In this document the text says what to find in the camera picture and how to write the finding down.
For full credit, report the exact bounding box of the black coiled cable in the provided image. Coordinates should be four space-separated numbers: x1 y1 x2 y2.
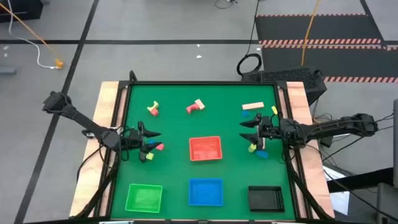
236 0 263 77

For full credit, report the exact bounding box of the black plastic basket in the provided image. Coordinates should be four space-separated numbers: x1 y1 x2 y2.
248 185 285 213

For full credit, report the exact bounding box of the orange cable with plug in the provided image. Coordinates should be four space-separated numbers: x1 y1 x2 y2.
0 2 65 70

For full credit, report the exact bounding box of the red plastic basket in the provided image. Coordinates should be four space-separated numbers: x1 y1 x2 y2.
188 136 223 162

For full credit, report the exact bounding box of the black table frame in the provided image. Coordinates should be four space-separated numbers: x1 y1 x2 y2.
105 70 312 222

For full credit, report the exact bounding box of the long natural wood block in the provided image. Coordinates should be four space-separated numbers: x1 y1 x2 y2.
241 101 265 111

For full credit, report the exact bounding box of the black perforated computer tower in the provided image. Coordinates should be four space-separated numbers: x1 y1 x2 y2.
241 67 328 105

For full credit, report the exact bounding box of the white cable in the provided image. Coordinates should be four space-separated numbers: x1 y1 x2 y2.
7 0 57 69

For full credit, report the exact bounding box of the black cabinet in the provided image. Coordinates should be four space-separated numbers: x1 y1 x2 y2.
0 0 44 23

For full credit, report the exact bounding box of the blue plastic basket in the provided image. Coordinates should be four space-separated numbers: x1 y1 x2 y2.
188 178 224 207

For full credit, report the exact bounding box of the black hazard-striped floor mat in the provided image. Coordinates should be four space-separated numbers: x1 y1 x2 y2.
254 13 387 45
260 43 398 83

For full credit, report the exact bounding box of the white paper sheet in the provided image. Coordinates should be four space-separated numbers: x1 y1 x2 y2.
322 166 351 216

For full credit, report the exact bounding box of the green plastic basket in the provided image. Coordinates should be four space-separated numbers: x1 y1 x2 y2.
124 183 164 214

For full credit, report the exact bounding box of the yellow-orange cable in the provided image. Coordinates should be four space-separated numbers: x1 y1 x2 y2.
300 0 321 67

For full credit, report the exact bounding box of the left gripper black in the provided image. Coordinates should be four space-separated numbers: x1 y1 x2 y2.
124 121 164 163

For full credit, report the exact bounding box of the black cable sleeve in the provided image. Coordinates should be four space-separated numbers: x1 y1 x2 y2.
73 154 121 219
284 148 332 220

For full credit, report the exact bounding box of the grey box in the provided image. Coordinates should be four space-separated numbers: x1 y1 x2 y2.
375 182 398 224

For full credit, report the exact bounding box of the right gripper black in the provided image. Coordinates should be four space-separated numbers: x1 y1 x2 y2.
239 113 282 147

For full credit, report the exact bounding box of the green table mat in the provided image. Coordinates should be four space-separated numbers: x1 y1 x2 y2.
110 83 296 220

